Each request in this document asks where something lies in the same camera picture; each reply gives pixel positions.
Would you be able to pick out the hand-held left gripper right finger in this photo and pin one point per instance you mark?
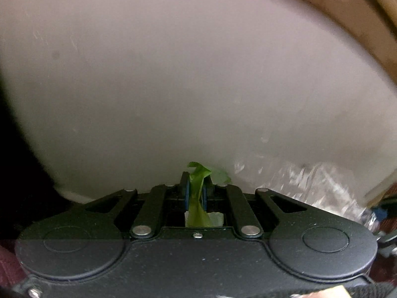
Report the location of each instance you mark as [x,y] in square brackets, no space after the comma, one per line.
[205,197]

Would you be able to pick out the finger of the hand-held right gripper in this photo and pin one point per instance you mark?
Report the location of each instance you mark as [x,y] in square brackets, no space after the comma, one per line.
[379,214]

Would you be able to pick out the green snack bag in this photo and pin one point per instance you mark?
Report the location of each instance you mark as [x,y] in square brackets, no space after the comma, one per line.
[197,192]

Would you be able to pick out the brown wooden frame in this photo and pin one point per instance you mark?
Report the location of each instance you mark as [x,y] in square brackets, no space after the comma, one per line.
[356,9]

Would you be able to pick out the clear plastic bag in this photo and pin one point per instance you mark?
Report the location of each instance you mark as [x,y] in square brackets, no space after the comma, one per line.
[310,186]

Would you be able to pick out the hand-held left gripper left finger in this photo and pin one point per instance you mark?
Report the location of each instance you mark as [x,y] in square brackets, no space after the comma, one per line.
[186,194]

